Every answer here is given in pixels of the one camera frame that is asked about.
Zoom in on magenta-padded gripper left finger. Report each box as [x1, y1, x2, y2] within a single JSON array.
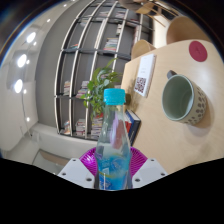
[[57, 147, 101, 190]]

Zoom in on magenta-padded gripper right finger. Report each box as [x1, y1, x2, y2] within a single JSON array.
[[128, 146, 169, 190]]

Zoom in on clear bottle with cyan cap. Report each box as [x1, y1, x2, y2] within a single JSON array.
[[94, 88, 133, 192]]

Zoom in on thick dark blue book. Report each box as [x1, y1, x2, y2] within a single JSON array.
[[124, 109, 142, 147]]

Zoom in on red book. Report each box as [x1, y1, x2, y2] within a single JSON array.
[[124, 119, 133, 135]]

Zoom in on beige dotted ceramic mug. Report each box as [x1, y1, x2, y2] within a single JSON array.
[[161, 69, 208, 126]]

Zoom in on green potted plant, white pot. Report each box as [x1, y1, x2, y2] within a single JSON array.
[[79, 58, 123, 119]]

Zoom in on white booklet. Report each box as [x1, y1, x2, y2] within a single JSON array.
[[133, 53, 158, 98]]

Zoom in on light wooden round-backed chair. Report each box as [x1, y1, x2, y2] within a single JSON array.
[[130, 39, 157, 61], [166, 15, 213, 46]]

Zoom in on ceiling lights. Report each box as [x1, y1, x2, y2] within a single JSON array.
[[13, 18, 51, 123]]

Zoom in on flat round red coaster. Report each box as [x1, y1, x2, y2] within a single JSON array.
[[188, 40, 209, 63]]

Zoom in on grey wall shelf unit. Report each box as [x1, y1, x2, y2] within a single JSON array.
[[53, 0, 168, 141]]

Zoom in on wooden frame chair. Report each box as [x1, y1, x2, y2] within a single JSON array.
[[134, 0, 179, 28]]

